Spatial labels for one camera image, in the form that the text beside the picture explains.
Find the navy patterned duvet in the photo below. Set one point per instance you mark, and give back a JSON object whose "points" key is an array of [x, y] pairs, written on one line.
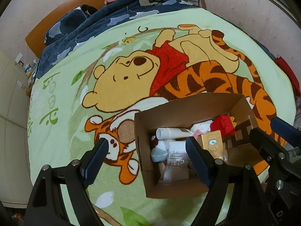
{"points": [[107, 17]]}

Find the brown cardboard box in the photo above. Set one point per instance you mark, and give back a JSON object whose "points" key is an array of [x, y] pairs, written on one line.
{"points": [[184, 113]]}

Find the pink tube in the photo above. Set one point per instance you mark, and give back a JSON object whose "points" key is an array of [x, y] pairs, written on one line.
{"points": [[197, 133]]}

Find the wooden headboard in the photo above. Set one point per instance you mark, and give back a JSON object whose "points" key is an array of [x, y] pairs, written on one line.
{"points": [[35, 39]]}

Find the red toy box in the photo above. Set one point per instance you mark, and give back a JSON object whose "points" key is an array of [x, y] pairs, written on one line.
{"points": [[225, 124]]}

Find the floral hand cream tube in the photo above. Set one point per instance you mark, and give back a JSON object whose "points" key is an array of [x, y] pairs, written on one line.
{"points": [[158, 155]]}

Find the Winnie the Pooh fleece blanket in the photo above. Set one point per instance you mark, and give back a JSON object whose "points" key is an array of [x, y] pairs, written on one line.
{"points": [[146, 59]]}

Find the red cloth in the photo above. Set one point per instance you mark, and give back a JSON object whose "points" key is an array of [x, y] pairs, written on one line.
{"points": [[283, 65]]}

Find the white lotion tube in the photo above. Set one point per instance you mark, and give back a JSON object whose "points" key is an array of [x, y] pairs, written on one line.
{"points": [[172, 133]]}

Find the white wet wipes pack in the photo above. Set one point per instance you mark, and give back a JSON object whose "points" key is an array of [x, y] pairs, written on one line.
{"points": [[178, 162]]}

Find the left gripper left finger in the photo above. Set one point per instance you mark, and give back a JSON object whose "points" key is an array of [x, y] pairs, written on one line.
{"points": [[92, 161]]}

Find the navy pillow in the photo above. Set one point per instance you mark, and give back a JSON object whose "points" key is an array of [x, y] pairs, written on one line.
{"points": [[68, 23]]}

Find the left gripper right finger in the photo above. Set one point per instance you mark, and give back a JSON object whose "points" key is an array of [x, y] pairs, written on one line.
{"points": [[201, 160]]}

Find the orange cardboard box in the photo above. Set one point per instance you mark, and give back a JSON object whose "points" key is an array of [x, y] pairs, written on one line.
{"points": [[212, 142]]}

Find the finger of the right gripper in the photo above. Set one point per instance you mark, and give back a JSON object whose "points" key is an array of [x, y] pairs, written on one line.
{"points": [[286, 131]]}

